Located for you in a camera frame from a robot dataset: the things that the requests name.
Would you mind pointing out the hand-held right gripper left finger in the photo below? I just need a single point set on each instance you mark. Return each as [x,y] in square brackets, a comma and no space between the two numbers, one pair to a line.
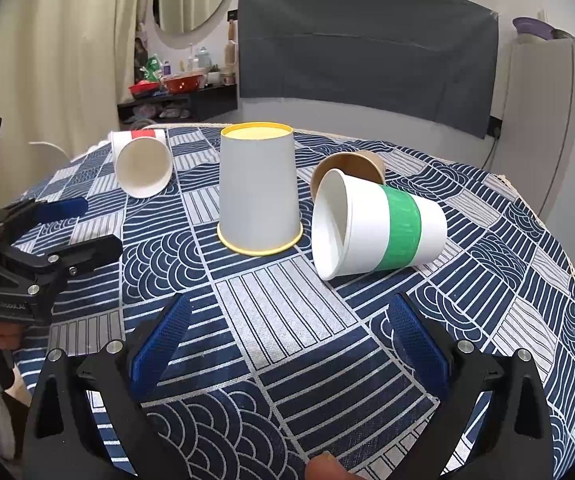
[163,340]

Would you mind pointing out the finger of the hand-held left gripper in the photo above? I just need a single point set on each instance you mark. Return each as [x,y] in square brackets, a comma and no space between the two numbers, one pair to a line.
[60,208]
[87,251]

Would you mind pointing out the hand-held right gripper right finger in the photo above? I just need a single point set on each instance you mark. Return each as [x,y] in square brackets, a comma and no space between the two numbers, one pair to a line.
[415,342]

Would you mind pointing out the white cup with green band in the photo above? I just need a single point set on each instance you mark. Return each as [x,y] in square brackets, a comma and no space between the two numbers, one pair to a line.
[367,230]

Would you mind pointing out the white cup with red band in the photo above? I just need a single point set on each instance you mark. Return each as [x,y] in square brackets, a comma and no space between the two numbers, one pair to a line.
[142,167]

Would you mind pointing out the grey cup with yellow rim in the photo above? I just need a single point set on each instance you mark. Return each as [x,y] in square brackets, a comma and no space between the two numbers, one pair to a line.
[260,190]

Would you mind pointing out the brown paper cup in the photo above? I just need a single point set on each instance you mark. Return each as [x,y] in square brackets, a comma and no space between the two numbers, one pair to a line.
[352,165]

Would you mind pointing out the person's left hand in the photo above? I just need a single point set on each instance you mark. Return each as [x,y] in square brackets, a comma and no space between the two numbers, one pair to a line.
[3,336]

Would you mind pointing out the person's right hand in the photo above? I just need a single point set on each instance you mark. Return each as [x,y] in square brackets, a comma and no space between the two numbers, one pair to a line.
[328,467]

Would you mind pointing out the blue patterned tablecloth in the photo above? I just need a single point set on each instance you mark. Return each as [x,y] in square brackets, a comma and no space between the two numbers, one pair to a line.
[277,320]

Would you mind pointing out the cream curtain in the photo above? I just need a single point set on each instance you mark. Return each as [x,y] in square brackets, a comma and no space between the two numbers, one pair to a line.
[57,50]

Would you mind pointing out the red dish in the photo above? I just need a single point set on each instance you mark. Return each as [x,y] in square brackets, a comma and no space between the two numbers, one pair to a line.
[143,91]

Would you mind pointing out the red bowl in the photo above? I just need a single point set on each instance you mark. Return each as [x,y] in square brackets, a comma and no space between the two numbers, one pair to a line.
[183,83]

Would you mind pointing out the tall beige bottle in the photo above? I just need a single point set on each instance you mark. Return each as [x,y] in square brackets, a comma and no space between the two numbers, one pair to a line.
[230,50]

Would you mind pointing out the white refrigerator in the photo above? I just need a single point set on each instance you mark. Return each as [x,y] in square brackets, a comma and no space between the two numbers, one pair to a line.
[557,125]

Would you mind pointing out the dark grey cloth cover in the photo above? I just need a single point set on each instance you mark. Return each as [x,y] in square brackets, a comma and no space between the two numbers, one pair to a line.
[367,55]

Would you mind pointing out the purple basin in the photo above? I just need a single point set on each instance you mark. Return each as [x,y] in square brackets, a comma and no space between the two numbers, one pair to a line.
[531,28]

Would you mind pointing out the black wall shelf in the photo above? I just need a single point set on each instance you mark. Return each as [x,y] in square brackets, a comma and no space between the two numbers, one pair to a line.
[202,102]

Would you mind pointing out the wall socket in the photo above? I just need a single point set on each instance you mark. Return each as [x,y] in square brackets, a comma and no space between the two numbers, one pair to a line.
[494,127]

